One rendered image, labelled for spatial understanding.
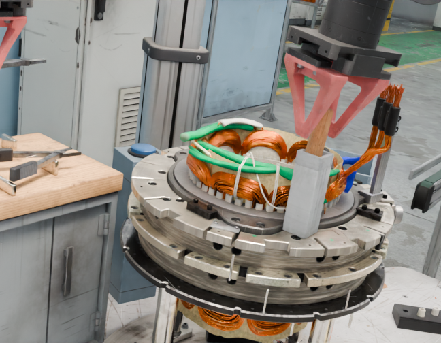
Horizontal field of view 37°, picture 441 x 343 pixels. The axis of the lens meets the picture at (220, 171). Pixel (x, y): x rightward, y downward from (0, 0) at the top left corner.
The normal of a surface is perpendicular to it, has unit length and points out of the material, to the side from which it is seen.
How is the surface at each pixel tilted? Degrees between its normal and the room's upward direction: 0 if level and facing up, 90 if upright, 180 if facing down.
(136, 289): 90
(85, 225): 90
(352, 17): 89
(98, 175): 0
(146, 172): 0
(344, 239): 0
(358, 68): 95
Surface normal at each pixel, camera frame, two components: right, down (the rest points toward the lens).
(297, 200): -0.60, 0.19
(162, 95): 0.29, 0.37
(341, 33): -0.40, 0.23
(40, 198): 0.75, 0.33
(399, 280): 0.15, -0.93
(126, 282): 0.56, 0.36
